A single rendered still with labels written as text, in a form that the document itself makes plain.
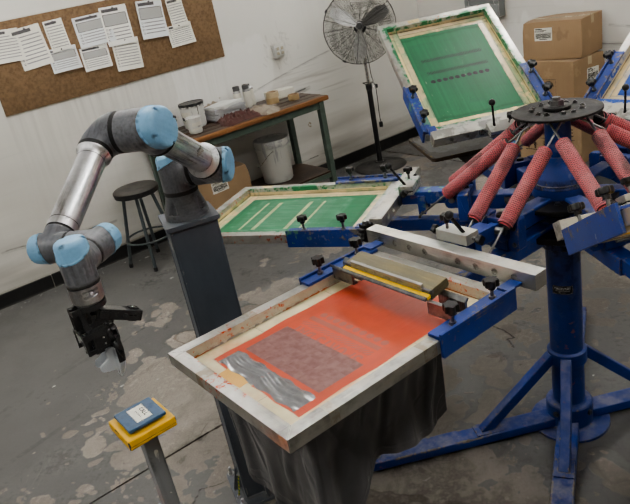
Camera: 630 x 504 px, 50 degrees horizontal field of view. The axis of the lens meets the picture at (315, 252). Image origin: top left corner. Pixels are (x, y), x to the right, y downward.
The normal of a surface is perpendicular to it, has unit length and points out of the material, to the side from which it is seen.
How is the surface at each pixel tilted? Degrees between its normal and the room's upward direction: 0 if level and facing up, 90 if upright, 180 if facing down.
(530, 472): 0
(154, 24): 87
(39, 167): 90
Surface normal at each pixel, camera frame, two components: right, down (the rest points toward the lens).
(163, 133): 0.91, -0.08
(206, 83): 0.61, 0.21
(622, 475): -0.18, -0.90
